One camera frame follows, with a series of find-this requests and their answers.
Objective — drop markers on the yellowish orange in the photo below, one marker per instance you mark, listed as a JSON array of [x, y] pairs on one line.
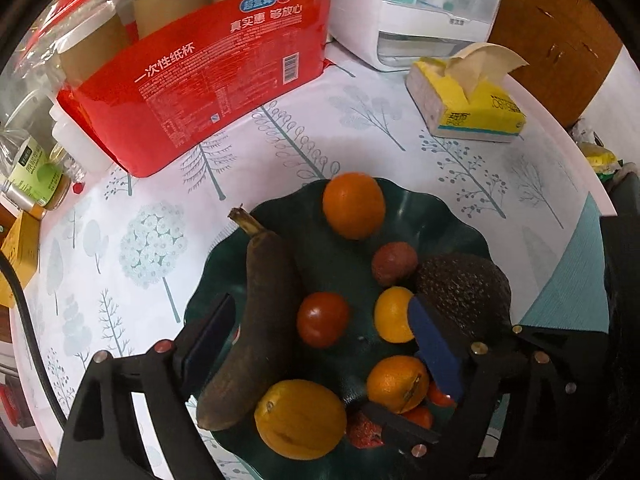
[[300, 420]]

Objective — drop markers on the orange tangerine with stem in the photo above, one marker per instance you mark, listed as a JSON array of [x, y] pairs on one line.
[[392, 382]]

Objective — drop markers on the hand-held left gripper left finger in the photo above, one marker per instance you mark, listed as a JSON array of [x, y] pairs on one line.
[[210, 340]]

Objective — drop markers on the small glass jar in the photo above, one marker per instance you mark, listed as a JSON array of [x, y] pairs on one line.
[[72, 167]]

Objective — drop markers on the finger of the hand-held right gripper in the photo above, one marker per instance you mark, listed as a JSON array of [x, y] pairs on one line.
[[580, 355], [400, 430]]

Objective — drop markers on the dark green wavy plate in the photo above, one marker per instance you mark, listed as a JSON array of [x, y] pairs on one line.
[[340, 260]]

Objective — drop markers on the clear bottle with green label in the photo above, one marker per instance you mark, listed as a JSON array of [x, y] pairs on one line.
[[37, 177]]

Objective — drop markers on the white plastic storage box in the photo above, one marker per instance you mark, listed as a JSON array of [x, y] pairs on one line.
[[360, 20]]

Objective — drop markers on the small red tomato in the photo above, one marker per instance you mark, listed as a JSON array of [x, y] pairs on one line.
[[322, 319]]

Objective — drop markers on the red pack of paper cups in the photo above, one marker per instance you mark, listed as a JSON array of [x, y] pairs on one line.
[[200, 85]]

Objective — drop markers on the yellow cardboard box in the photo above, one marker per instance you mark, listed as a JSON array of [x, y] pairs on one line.
[[22, 250]]

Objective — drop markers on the brown wooden door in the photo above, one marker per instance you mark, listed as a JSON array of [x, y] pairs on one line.
[[550, 35]]

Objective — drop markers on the small yellow kumquat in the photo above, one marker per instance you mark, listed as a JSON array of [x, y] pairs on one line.
[[392, 315]]

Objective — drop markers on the dark overripe banana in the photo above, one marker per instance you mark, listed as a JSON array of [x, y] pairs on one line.
[[260, 310]]

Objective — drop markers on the yellow tissue pack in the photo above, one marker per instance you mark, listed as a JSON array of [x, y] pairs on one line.
[[480, 110]]

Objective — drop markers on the white plastic bottle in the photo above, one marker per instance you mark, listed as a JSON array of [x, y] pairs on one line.
[[75, 140]]

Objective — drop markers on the white tree print tablecloth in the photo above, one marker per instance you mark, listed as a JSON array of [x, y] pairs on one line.
[[350, 125]]

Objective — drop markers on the large orange-red tomato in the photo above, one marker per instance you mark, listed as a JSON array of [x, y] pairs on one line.
[[419, 416]]

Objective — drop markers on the yellow plastic bag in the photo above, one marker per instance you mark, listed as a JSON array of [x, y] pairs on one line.
[[600, 157]]

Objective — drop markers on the dark brown avocado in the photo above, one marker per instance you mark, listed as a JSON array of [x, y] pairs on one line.
[[465, 290]]

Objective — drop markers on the red lychee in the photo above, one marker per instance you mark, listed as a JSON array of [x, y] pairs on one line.
[[394, 265], [364, 434]]

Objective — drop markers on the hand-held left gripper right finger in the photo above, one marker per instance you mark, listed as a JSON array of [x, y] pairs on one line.
[[437, 355]]

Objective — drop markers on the smooth orange tangerine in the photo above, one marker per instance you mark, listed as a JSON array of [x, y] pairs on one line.
[[354, 205]]

